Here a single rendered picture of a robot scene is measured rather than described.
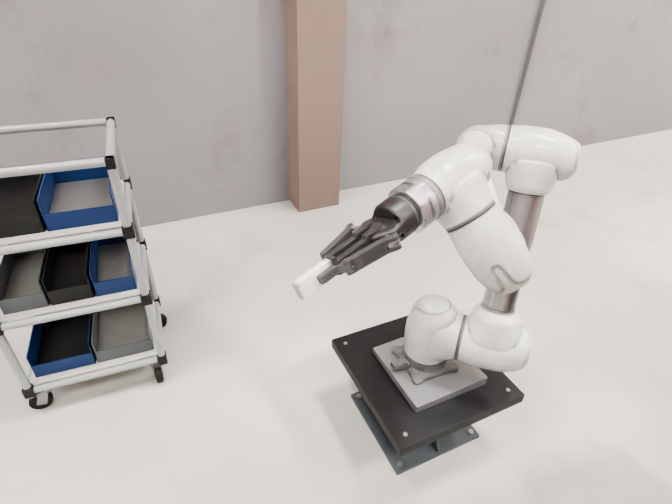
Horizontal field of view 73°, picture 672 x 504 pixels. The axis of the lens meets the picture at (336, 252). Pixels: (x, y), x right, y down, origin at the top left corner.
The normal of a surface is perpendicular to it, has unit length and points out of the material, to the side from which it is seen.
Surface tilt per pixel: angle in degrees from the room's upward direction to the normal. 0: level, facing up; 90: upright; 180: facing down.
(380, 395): 0
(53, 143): 90
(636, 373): 0
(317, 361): 0
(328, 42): 90
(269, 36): 90
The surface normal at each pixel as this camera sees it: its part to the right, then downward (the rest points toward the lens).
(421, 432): 0.04, -0.82
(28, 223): 0.37, 0.54
